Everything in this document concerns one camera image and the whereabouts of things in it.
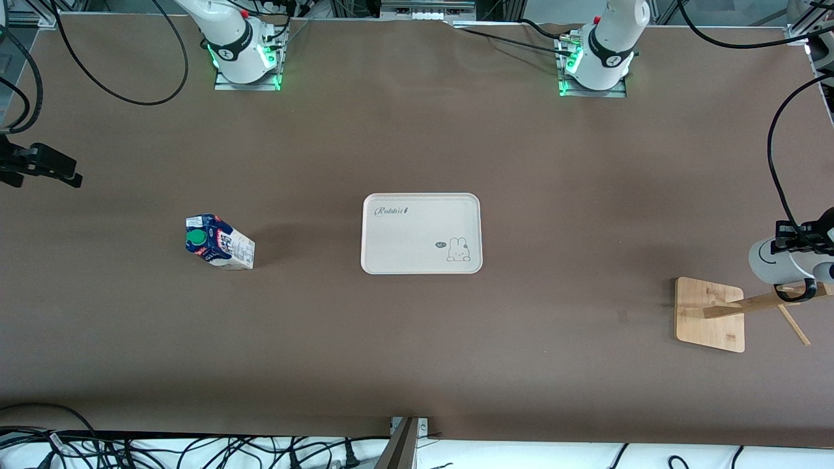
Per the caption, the white cup black handle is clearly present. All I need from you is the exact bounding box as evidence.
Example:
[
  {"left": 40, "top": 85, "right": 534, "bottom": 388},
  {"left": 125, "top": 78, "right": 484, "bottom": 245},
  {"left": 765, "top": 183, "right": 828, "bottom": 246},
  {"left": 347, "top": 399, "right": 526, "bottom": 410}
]
[{"left": 747, "top": 236, "right": 834, "bottom": 304}]

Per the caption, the blue milk carton green cap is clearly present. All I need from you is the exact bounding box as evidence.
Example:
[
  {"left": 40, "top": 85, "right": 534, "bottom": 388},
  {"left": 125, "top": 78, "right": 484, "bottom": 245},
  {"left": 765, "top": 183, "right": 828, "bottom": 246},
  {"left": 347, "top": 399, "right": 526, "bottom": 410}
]
[{"left": 185, "top": 214, "right": 256, "bottom": 271}]

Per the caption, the wooden cup hanging rack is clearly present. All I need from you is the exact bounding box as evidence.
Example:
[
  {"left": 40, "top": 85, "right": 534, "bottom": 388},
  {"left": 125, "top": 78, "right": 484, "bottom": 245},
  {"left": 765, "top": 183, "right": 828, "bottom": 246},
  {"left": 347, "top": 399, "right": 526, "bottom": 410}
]
[{"left": 674, "top": 277, "right": 834, "bottom": 354}]

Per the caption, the cream rabbit print tray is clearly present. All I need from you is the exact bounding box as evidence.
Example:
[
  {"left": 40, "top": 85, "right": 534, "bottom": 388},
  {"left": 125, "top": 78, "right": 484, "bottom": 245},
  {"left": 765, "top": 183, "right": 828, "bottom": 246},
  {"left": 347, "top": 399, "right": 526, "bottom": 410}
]
[{"left": 361, "top": 193, "right": 484, "bottom": 275}]

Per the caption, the grey equipment box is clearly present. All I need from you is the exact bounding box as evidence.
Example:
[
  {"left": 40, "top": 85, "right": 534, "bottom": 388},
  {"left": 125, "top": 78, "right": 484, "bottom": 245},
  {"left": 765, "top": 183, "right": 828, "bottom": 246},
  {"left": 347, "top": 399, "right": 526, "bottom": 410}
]
[{"left": 380, "top": 0, "right": 478, "bottom": 22}]

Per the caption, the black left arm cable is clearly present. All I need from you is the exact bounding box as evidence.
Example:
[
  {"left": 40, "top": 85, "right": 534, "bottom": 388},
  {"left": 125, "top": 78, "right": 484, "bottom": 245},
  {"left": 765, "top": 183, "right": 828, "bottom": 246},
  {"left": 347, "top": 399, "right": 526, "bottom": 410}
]
[{"left": 676, "top": 0, "right": 834, "bottom": 226}]

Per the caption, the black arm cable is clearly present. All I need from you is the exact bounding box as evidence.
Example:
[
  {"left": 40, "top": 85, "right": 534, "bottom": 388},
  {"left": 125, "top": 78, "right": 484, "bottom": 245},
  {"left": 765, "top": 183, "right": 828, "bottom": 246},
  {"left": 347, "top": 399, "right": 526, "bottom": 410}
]
[
  {"left": 676, "top": 0, "right": 834, "bottom": 226},
  {"left": 0, "top": 0, "right": 190, "bottom": 135}
]

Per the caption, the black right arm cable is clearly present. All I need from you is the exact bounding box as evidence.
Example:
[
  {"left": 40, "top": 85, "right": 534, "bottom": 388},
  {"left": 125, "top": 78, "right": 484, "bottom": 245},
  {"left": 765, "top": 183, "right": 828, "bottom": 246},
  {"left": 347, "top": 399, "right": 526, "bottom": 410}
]
[{"left": 0, "top": 0, "right": 190, "bottom": 135}]

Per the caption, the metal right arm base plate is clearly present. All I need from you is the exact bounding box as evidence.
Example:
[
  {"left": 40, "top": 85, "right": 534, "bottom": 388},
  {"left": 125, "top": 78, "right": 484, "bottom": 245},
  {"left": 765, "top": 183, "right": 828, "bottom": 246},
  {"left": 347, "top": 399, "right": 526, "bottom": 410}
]
[{"left": 214, "top": 29, "right": 283, "bottom": 91}]

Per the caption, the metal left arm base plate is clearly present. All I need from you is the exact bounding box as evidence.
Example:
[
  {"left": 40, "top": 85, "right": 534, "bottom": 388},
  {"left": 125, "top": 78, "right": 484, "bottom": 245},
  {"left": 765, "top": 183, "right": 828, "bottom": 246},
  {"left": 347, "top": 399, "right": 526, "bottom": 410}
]
[{"left": 556, "top": 33, "right": 627, "bottom": 98}]

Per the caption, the black cable on table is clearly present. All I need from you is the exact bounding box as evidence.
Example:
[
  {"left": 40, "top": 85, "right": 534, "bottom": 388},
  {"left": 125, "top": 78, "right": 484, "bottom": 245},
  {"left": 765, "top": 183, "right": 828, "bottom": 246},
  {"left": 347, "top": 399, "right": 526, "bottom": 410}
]
[{"left": 453, "top": 18, "right": 575, "bottom": 59}]

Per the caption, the silver bracket plate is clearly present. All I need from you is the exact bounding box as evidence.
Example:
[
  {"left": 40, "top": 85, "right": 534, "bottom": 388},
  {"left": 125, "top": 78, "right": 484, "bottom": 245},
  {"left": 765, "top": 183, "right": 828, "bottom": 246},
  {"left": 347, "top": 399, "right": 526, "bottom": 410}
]
[{"left": 390, "top": 416, "right": 431, "bottom": 439}]

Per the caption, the grey metal post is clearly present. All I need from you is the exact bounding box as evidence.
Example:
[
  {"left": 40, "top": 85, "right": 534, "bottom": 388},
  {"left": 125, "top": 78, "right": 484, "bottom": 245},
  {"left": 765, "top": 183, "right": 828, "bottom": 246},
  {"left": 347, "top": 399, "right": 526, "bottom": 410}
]
[{"left": 373, "top": 417, "right": 420, "bottom": 469}]

